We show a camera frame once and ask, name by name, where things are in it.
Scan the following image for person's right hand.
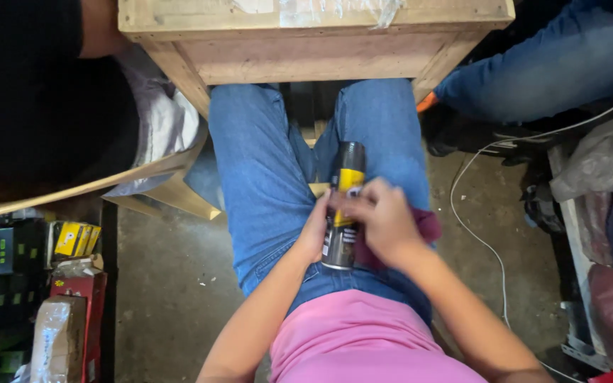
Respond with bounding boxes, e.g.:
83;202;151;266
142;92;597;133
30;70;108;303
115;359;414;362
332;178;436;270

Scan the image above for clear tape strip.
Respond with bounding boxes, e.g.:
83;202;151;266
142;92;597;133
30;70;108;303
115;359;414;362
232;0;405;30

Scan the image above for yellow black box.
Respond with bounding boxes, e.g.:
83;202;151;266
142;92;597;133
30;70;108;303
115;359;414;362
54;222;84;257
75;224;94;258
85;226;103;256

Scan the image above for person's blue jeans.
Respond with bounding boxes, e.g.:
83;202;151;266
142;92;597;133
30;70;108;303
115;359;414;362
208;79;435;326

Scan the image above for person's left hand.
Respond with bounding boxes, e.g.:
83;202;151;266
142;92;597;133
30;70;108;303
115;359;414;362
295;189;340;265

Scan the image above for black shoe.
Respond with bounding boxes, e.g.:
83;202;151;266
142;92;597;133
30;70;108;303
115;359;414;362
423;104;595;167

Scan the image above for red cardboard box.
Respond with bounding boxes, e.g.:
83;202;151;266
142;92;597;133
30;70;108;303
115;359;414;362
49;271;108;383

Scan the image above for orange shoe tip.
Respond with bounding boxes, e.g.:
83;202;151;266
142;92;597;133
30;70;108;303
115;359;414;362
416;91;439;113

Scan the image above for raw wooden table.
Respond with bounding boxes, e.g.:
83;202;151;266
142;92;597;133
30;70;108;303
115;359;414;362
117;0;516;120

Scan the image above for person's pink shirt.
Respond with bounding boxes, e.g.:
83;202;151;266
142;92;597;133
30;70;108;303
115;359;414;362
269;289;488;383

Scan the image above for clear crumpled plastic bag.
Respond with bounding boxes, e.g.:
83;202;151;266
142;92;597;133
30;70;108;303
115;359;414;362
550;118;613;204

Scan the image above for black yellow-label spray can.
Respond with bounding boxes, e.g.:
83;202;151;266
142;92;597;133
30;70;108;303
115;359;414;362
320;141;367;271

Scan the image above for wooden stool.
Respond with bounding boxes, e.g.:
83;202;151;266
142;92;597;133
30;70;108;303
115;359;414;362
103;125;334;221

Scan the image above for plastic-wrapped cardboard box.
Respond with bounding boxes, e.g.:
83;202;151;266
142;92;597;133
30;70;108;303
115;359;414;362
30;295;88;383

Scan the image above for white metal rack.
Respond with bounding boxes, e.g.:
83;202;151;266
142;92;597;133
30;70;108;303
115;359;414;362
547;144;613;373

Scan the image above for maroon cloth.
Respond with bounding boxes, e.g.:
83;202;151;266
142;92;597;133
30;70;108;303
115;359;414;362
353;207;443;271

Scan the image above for small crumpled white wrapper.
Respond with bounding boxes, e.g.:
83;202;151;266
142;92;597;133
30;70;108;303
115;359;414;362
53;254;105;278

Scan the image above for white cable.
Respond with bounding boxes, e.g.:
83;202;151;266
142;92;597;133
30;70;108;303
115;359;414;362
449;85;613;383

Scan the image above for curved wooden chair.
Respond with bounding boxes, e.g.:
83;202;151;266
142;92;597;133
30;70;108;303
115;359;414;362
0;128;209;223

